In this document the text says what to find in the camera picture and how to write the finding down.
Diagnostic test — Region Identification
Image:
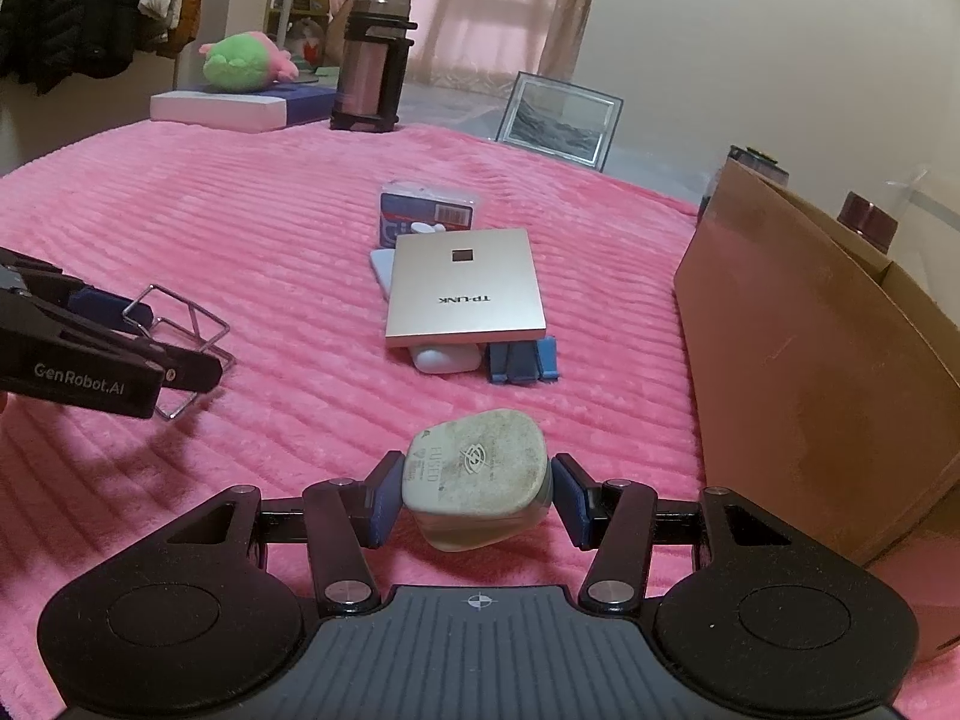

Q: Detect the steel thermos with black handle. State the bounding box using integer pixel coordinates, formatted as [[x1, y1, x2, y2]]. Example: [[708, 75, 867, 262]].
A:
[[330, 0, 417, 132]]

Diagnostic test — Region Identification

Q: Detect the maroon container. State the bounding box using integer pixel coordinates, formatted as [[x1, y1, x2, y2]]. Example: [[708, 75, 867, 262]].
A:
[[836, 191, 899, 252]]

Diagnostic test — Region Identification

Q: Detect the blue binder clip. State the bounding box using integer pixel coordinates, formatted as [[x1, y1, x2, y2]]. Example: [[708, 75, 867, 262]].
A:
[[484, 336, 562, 385]]

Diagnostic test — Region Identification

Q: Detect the white flat box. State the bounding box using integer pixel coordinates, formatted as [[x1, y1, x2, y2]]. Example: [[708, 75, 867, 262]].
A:
[[150, 88, 290, 134]]

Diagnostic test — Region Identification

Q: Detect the purple book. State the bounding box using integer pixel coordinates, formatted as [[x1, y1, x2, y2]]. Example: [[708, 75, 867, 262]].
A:
[[266, 82, 338, 125]]

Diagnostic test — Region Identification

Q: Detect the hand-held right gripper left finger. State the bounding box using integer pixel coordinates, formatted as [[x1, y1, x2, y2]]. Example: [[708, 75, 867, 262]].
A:
[[161, 450, 410, 616]]

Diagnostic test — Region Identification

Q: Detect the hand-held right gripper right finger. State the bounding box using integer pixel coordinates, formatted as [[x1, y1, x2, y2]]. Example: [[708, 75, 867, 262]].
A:
[[551, 454, 796, 616]]

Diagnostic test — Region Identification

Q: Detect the framed picture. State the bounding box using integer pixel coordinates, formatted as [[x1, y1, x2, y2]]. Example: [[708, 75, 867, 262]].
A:
[[495, 71, 625, 172]]

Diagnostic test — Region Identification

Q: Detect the silver square router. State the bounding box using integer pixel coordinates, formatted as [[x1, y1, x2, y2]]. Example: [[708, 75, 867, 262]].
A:
[[384, 229, 550, 350]]

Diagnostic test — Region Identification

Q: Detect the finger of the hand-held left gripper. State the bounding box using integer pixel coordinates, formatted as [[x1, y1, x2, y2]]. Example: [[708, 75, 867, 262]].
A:
[[0, 246, 156, 329], [0, 298, 226, 395]]

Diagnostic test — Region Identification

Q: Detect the wire metal clip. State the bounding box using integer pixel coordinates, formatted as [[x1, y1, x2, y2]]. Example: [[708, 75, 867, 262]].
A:
[[120, 283, 232, 421]]

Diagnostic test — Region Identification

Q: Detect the white remote control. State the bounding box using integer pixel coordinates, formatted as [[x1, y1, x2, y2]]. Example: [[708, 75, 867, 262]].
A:
[[369, 249, 398, 302]]

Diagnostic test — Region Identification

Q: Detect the glass jar with dark lid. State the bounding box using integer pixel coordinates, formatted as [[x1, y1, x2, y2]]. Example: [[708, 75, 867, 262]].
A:
[[701, 144, 792, 226]]

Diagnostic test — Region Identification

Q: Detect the cardboard box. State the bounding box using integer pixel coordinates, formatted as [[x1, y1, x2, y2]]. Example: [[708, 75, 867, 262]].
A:
[[673, 161, 960, 661]]

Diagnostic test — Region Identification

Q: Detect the green plush toy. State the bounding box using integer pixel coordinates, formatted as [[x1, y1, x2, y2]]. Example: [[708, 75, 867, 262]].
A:
[[199, 31, 301, 89]]

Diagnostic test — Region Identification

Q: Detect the pink curtain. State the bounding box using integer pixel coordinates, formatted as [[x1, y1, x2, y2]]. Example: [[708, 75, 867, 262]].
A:
[[330, 0, 608, 91]]

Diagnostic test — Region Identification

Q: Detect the pink fluffy blanket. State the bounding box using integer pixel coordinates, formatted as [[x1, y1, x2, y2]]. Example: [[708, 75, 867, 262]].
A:
[[0, 118, 960, 720]]

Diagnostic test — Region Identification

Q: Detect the white charger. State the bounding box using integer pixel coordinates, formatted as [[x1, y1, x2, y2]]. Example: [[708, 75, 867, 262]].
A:
[[411, 345, 485, 374]]

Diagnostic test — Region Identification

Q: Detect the black jacket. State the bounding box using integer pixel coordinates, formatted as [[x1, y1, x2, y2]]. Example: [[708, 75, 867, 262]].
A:
[[0, 0, 162, 95]]

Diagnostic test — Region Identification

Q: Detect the white power plug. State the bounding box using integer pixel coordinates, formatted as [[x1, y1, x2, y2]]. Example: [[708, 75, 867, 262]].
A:
[[401, 409, 556, 554]]

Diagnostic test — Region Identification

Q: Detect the blue clear plastic box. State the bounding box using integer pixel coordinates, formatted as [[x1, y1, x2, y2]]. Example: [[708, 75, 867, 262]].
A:
[[377, 181, 481, 248]]

